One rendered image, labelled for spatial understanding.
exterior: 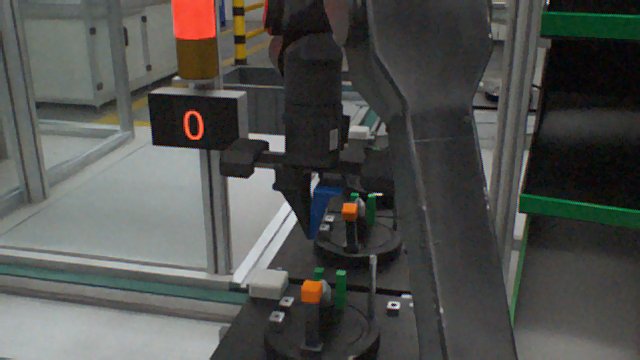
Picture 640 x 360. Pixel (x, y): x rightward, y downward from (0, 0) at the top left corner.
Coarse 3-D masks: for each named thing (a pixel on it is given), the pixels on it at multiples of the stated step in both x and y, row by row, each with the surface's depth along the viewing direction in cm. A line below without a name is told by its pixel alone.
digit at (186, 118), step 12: (180, 108) 80; (192, 108) 80; (204, 108) 79; (180, 120) 81; (192, 120) 80; (204, 120) 80; (180, 132) 81; (192, 132) 81; (204, 132) 81; (192, 144) 82; (204, 144) 81
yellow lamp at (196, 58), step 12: (180, 48) 78; (192, 48) 77; (204, 48) 78; (216, 48) 80; (180, 60) 78; (192, 60) 78; (204, 60) 78; (216, 60) 80; (180, 72) 79; (192, 72) 78; (204, 72) 79; (216, 72) 80
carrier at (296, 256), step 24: (336, 216) 110; (360, 216) 97; (288, 240) 102; (312, 240) 102; (336, 240) 97; (360, 240) 97; (384, 240) 97; (288, 264) 94; (312, 264) 94; (336, 264) 94; (360, 264) 93; (384, 264) 94; (360, 288) 89; (384, 288) 88; (408, 288) 88
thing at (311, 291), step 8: (304, 288) 67; (312, 288) 67; (320, 288) 68; (304, 296) 68; (312, 296) 67; (320, 296) 68; (304, 304) 68; (312, 304) 68; (304, 312) 69; (312, 312) 69; (304, 320) 69; (312, 320) 69; (304, 328) 70; (312, 328) 69; (304, 336) 70; (312, 336) 70; (304, 344) 70; (312, 344) 70
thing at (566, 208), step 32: (544, 64) 63; (576, 64) 72; (608, 64) 71; (544, 96) 67; (576, 96) 68; (608, 96) 67; (544, 128) 66; (576, 128) 65; (608, 128) 64; (544, 160) 62; (576, 160) 62; (608, 160) 61; (544, 192) 59; (576, 192) 59; (608, 192) 58; (608, 224) 55
